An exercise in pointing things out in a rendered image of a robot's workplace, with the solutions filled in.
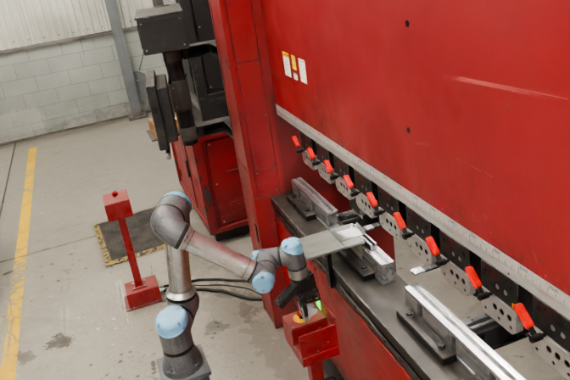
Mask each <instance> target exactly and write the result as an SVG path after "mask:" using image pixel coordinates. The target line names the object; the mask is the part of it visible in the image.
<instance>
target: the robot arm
mask: <svg viewBox="0 0 570 380"><path fill-rule="evenodd" d="M191 211H192V203H191V200H190V199H189V197H188V196H186V195H185V194H184V193H180V192H169V193H167V194H165V195H164V197H162V198H161V199H160V201H159V204H158V205H157V207H156V209H155V210H154V212H153V214H152V215H151V218H150V225H151V228H152V230H153V232H154V234H155V235H156V236H157V237H158V238H159V239H160V240H161V241H163V242H164V243H165V256H166V264H167V272H168V281H169V288H168V289H167V290H166V292H165V295H166V303H167V306H166V308H164V310H162V311H161V312H160V313H159V314H158V315H157V317H156V330H157V332H158V335H159V340H160V343H161V347H162V350H163V361H162V369H163V373H164V374H165V375H166V376H167V377H168V378H171V379H183V378H186V377H190V376H192V375H193V374H194V373H195V372H197V371H198V370H199V368H200V367H201V366H202V363H203V359H202V355H201V354H200V352H199V351H198V349H197V347H196V346H195V345H194V343H193V337H192V334H191V328H192V325H193V321H194V318H195V316H196V313H197V311H198V308H199V296H198V293H197V291H196V288H195V287H194V286H193V285H192V282H191V272H190V263H189V253H191V254H194V255H196V256H198V257H200V258H202V259H204V260H207V261H208V262H210V263H212V264H214V265H217V266H219V267H220V268H222V269H224V270H226V271H229V272H231V273H232V274H234V275H236V276H238V277H241V278H242V279H244V280H247V281H249V282H252V284H253V288H254V290H255V291H256V292H258V293H269V292H270V291H271V290H272V289H273V286H274V283H275V281H276V278H275V276H276V270H277V267H282V266H285V265H286V266H287V269H288V274H289V277H290V279H291V282H290V283H289V285H288V286H287V287H286V288H285V289H284V290H283V291H282V292H281V294H280V295H279V296H278V297H277V298H276V299H275V303H276V305H277V306H278V307H279V308H280V309H283V308H284V307H285V306H286V305H287V304H288V303H289V301H290V300H291V299H292V298H293V297H295V299H296V302H297V305H298V307H299V311H300V313H301V315H302V317H303V319H304V321H306V322H307V323H308V322H309V319H310V317H312V316H313V315H314V314H316V313H317V311H318V310H317V308H314V304H309V303H312V302H317V301H319V300H321V297H320V294H319V290H318V288H317V286H316V281H315V278H314V274H313V273H312V272H311V270H308V267H307V264H306V260H305V254H304V249H303V247H302V244H301V242H300V240H299V239H298V238H296V237H289V238H288V239H284V240H283V241H282V244H281V245H282V246H279V247H274V248H268V249H259V250H255V251H253V252H252V254H251V258H249V257H248V256H246V255H244V254H241V253H239V252H238V251H236V250H234V249H231V248H229V247H227V246H226V245H224V244H222V243H219V242H217V241H215V240H214V239H212V238H210V237H207V236H205V235H204V234H202V233H200V232H197V231H195V230H193V229H192V226H191V225H190V212H191ZM188 252H189V253H188ZM316 293H318V294H319V298H317V297H318V295H317V294H316ZM316 298H317V299H316Z"/></svg>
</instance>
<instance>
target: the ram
mask: <svg viewBox="0 0 570 380"><path fill-rule="evenodd" d="M260 4H261V10H262V15H263V21H264V27H265V38H266V44H267V50H268V56H269V61H270V67H271V79H272V84H273V90H274V96H275V102H276V104H277V105H278V106H280V107H281V108H283V109H285V110H286V111H287V112H289V113H290V114H291V115H293V116H295V117H297V118H298V119H300V120H302V121H303V122H304V123H305V124H307V125H308V126H310V127H312V128H313V129H315V130H316V131H318V132H320V133H321V134H322V135H323V136H325V137H327V138H329V139H330V140H332V141H333V142H335V143H336V144H337V145H339V146H340V147H342V148H344V149H345V150H347V151H348V152H350V153H351V154H353V155H354V156H356V157H357V158H359V159H361V160H362V161H364V162H365V163H367V164H368V165H369V166H371V167H372V168H374V169H375V170H377V171H379V172H380V173H382V174H383V175H385V176H386V177H388V178H389V179H391V180H392V181H394V182H396V183H397V184H399V185H400V186H402V187H403V188H404V189H406V190H407V191H409V192H410V193H412V194H414V195H416V196H417V197H418V198H420V199H421V200H423V201H424V202H426V203H427V204H429V205H431V206H432V207H434V208H435V209H436V210H438V211H439V212H441V213H442V214H444V215H446V216H448V217H449V218H450V219H451V220H453V221H455V222H456V223H458V224H459V225H461V226H463V227H464V228H466V229H467V230H468V231H469V232H471V233H473V234H474V235H476V236H478V237H479V238H481V239H483V240H484V241H485V242H486V243H488V244H490V245H491V246H493V247H494V248H496V249H498V250H499V251H500V252H501V253H503V254H505V255H507V256H508V257H510V258H511V259H513V260H515V261H516V262H517V263H518V264H520V265H522V266H523V267H525V268H526V269H528V270H529V271H531V272H532V273H533V274H535V275H537V276H538V277H540V278H542V279H543V280H545V281H546V282H548V283H549V284H550V285H552V286H553V287H555V288H557V289H558V290H560V291H561V292H563V293H564V294H566V295H567V296H569V297H570V0H260ZM282 52H285V53H288V57H289V63H290V70H291V76H292V77H290V76H288V75H286V74H285V68H284V61H283V55H282ZM291 54H292V55H293V56H295V63H296V69H297V70H294V69H293V64H292V57H291ZM298 58H301V59H304V60H305V69H306V76H307V83H308V85H306V84H304V83H303V82H301V80H300V73H299V61H298ZM294 72H295V73H297V76H298V80H295V79H294V76H293V73H294ZM277 114H278V115H279V116H280V117H282V118H283V119H284V120H286V121H287V122H288V123H290V124H291V125H293V126H294V127H296V128H297V129H299V130H300V131H302V132H303V133H304V134H305V135H307V136H308V137H310V138H311V139H313V140H314V141H316V142H317V143H319V144H320V145H322V147H324V148H325V149H327V150H328V151H330V152H331V153H333V154H334V155H336V156H337V157H339V158H340V159H341V160H342V161H344V162H345V163H347V164H348V165H350V166H351V167H353V168H354V169H356V170H357V171H359V172H360V173H361V174H362V175H364V176H365V177H367V178H368V179H370V180H371V181H372V182H374V183H376V184H377V185H378V186H379V187H381V188H382V189H384V190H385V191H387V192H388V193H390V194H391V195H393V196H394V197H395V198H397V199H398V200H399V201H401V202H402V203H403V204H405V205H407V206H408V207H410V208H411V209H412V210H414V211H415V212H416V213H417V214H419V215H421V216H422V217H424V218H425V219H426V220H428V221H430V222H431V223H433V224H434V225H435V226H436V227H438V228H439V229H441V230H442V231H443V232H445V233H447V234H448V235H449V236H451V237H452V238H454V239H455V240H456V241H457V242H459V243H461V244H462V245H464V246H465V247H466V248H468V249H470V250H471V251H472V252H473V253H474V254H476V255H478V256H479V257H480V258H482V259H483V260H485V261H487V262H488V263H489V264H491V265H492V266H493V267H494V268H496V269H497V270H499V271H501V272H502V273H503V274H505V275H506V276H508V277H509V278H510V279H511V280H513V281H514V282H516V283H517V284H519V285H520V286H522V287H523V288H525V289H526V290H528V291H529V292H530V293H532V294H533V295H534V296H536V297H537V298H539V299H541V300H542V301H543V302H545V303H546V304H548V305H549V306H550V307H551V308H553V309H554V310H556V311H557V312H559V313H560V314H562V315H563V316H565V317H566V318H567V319H568V320H570V310H569V309H568V308H567V307H566V306H564V305H562V304H561V303H559V302H558V301H557V300H555V299H553V298H552V297H551V296H550V295H548V294H547V293H545V292H543V291H542V290H540V289H539V288H537V287H536V286H534V285H533V284H532V283H531V282H529V281H527V280H526V279H524V278H523V277H521V276H520V275H518V274H517V273H516V272H514V271H513V270H511V269H510V268H508V267H507V266H505V265H503V264H502V263H501V262H499V261H498V260H497V259H495V258H494V257H492V256H491V255H489V254H487V253H486V252H484V251H483V250H482V249H480V248H479V247H478V246H476V245H475V244H473V243H471V242H470V241H468V240H467V239H465V238H464V237H463V236H462V235H460V234H459V233H457V232H455V231H454V230H452V229H451V228H449V227H448V226H446V225H445V224H444V223H443V222H441V221H439V220H438V219H436V218H435V217H433V216H432V215H430V214H429V213H428V212H427V211H425V210H423V209H422V208H420V207H419V206H417V205H416V204H414V203H412V202H411V201H410V200H409V199H408V198H406V197H404V196H403V195H401V194H400V193H398V192H396V191H395V190H393V188H391V187H390V186H388V185H387V184H385V183H384V182H382V181H380V180H379V179H377V178H376V177H375V176H373V175H372V174H371V173H369V172H368V171H366V170H364V169H363V168H361V167H360V166H358V165H357V164H356V163H355V162H353V161H352V160H350V159H348V158H347V157H345V156H344V155H342V154H341V153H340V152H338V151H337V150H336V149H334V148H332V147H331V146H329V145H328V144H326V143H325V142H323V141H322V140H321V139H319V138H318V137H316V136H315V135H313V134H312V133H310V132H309V131H307V130H306V129H305V128H303V127H302V126H300V125H299V124H297V123H296V122H294V121H293V120H291V119H289V118H288V117H287V116H286V115H284V114H282V113H281V112H280V111H278V110H277Z"/></svg>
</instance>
